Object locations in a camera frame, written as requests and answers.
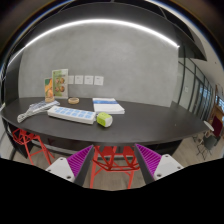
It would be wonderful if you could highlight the large green menu sign stand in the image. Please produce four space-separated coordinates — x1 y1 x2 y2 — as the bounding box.
51 68 70 100

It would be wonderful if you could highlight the green and white charger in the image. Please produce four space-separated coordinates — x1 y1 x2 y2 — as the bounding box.
96 111 114 128

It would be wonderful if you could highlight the dark chair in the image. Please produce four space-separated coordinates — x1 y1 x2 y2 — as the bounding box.
196 133 218 161

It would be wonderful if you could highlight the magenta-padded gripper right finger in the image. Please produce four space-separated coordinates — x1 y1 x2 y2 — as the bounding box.
134 143 184 184

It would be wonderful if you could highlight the curved white light strip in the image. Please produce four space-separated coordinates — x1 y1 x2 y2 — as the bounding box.
23 18 181 50

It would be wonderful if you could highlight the small orange menu sign stand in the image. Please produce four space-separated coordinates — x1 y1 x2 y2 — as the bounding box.
43 77 56 103

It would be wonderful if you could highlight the dark-framed glass partition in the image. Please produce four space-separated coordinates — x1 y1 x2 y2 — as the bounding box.
173 44 214 121

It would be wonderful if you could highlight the white power strip cable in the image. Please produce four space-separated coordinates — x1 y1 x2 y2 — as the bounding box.
16 105 51 124

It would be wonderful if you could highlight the white book with blue band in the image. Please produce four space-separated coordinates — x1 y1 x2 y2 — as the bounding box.
92 97 126 115

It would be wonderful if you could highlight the grey magazine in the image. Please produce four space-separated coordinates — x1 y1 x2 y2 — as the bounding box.
29 100 61 113

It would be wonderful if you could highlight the beige tape roll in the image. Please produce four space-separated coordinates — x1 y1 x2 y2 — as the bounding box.
67 96 80 105

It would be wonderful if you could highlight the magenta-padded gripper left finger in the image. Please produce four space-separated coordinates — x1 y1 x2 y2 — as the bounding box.
44 144 95 187

